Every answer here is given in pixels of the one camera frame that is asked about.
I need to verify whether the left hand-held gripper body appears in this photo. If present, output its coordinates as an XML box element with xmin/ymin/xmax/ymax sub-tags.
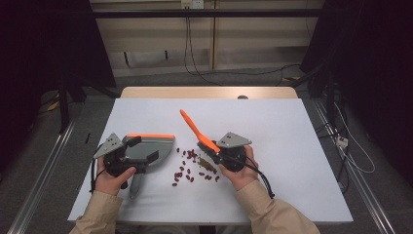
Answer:
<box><xmin>93</xmin><ymin>133</ymin><xmax>147</xmax><ymax>178</ymax></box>

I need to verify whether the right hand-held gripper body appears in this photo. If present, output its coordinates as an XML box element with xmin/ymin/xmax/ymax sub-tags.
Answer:
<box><xmin>216</xmin><ymin>132</ymin><xmax>253</xmax><ymax>173</ymax></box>

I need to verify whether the orange brush with grey bristles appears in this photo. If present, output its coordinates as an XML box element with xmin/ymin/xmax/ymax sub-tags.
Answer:
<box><xmin>179</xmin><ymin>109</ymin><xmax>222</xmax><ymax>165</ymax></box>

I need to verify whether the pile of red kidney beans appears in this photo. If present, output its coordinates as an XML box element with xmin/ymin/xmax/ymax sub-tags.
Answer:
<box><xmin>171</xmin><ymin>147</ymin><xmax>221</xmax><ymax>188</ymax></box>

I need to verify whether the person's left hand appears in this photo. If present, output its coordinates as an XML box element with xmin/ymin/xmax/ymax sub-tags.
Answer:
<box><xmin>94</xmin><ymin>155</ymin><xmax>137</xmax><ymax>196</ymax></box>

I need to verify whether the person's right hand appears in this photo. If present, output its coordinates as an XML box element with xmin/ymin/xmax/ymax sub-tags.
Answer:
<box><xmin>217</xmin><ymin>144</ymin><xmax>261</xmax><ymax>192</ymax></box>

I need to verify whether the white table board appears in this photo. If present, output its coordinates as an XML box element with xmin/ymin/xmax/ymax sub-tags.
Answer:
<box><xmin>67</xmin><ymin>97</ymin><xmax>355</xmax><ymax>225</ymax></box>

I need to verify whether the wooden table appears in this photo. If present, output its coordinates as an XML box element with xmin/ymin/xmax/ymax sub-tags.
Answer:
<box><xmin>120</xmin><ymin>86</ymin><xmax>299</xmax><ymax>99</ymax></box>

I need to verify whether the black metal stand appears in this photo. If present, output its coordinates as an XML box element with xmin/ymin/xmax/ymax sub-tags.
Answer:
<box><xmin>56</xmin><ymin>72</ymin><xmax>121</xmax><ymax>135</ymax></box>
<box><xmin>288</xmin><ymin>62</ymin><xmax>339</xmax><ymax>131</ymax></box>

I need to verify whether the black metal crossbar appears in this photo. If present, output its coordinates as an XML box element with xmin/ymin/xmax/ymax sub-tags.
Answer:
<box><xmin>91</xmin><ymin>9</ymin><xmax>326</xmax><ymax>20</ymax></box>

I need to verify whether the black curtain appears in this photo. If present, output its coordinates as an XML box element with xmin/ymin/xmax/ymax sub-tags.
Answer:
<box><xmin>0</xmin><ymin>0</ymin><xmax>117</xmax><ymax>174</ymax></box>
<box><xmin>300</xmin><ymin>0</ymin><xmax>413</xmax><ymax>186</ymax></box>

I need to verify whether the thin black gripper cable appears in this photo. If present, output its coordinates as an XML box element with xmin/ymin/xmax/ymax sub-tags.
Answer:
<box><xmin>89</xmin><ymin>142</ymin><xmax>106</xmax><ymax>195</ymax></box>

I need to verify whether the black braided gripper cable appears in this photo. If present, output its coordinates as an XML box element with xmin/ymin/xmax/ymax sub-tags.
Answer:
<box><xmin>223</xmin><ymin>152</ymin><xmax>277</xmax><ymax>200</ymax></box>

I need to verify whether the black power cable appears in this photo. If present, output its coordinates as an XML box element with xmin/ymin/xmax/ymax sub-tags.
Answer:
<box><xmin>183</xmin><ymin>8</ymin><xmax>224</xmax><ymax>88</ymax></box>
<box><xmin>186</xmin><ymin>8</ymin><xmax>302</xmax><ymax>78</ymax></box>

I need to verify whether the aluminium floor rail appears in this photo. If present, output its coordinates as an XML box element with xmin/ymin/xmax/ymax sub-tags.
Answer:
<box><xmin>6</xmin><ymin>119</ymin><xmax>78</xmax><ymax>234</ymax></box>
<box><xmin>311</xmin><ymin>98</ymin><xmax>395</xmax><ymax>234</ymax></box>

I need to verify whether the beige wall conduit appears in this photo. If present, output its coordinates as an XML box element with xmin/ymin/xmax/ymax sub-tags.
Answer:
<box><xmin>209</xmin><ymin>18</ymin><xmax>218</xmax><ymax>71</ymax></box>

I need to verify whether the white cable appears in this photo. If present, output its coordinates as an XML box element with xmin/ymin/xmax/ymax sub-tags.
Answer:
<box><xmin>333</xmin><ymin>101</ymin><xmax>376</xmax><ymax>175</ymax></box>

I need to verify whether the white wall socket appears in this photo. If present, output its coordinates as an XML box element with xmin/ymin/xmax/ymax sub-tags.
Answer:
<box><xmin>180</xmin><ymin>0</ymin><xmax>205</xmax><ymax>10</ymax></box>

